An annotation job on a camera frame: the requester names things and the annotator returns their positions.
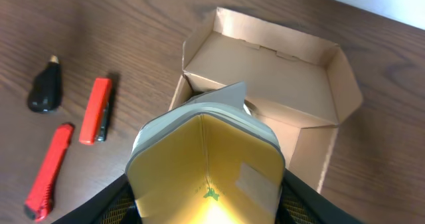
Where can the orange stapler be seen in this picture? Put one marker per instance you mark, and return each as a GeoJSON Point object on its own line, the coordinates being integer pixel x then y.
{"type": "Point", "coordinates": [95, 111]}

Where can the open cardboard box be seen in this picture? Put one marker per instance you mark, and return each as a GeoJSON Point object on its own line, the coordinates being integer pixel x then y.
{"type": "Point", "coordinates": [301, 86]}

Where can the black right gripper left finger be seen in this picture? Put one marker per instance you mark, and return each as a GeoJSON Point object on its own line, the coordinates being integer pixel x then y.
{"type": "Point", "coordinates": [114, 204]}

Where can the orange utility knife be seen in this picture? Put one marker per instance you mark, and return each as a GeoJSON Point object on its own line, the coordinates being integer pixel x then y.
{"type": "Point", "coordinates": [38, 203]}

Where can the yellow sticky note pad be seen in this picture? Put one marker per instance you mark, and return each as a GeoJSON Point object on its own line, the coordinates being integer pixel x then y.
{"type": "Point", "coordinates": [207, 161]}

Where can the black correction tape dispenser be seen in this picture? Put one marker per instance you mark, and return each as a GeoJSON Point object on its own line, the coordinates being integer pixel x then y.
{"type": "Point", "coordinates": [46, 92]}

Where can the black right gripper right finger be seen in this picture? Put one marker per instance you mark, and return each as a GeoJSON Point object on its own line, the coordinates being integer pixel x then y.
{"type": "Point", "coordinates": [301, 204]}

